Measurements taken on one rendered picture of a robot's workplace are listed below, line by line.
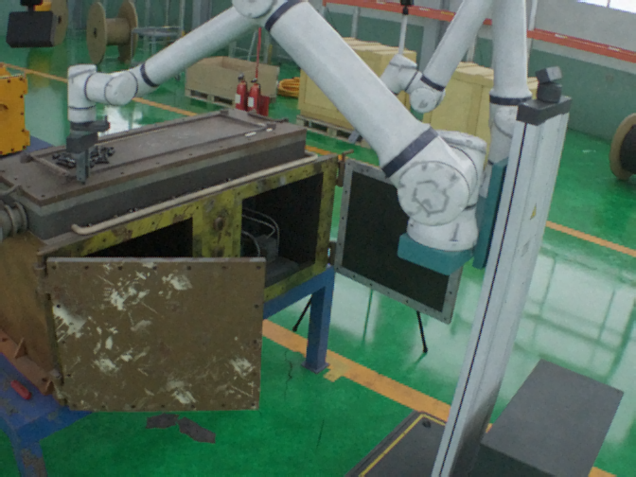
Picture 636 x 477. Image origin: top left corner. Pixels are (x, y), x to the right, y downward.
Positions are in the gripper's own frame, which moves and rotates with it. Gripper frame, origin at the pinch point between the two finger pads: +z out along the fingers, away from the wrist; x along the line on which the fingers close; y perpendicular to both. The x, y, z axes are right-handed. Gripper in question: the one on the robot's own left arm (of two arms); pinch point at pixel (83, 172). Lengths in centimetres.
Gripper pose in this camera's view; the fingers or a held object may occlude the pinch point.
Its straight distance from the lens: 198.1
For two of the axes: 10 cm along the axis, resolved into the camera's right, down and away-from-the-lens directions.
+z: -1.0, 9.1, 4.0
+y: -9.9, -1.3, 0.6
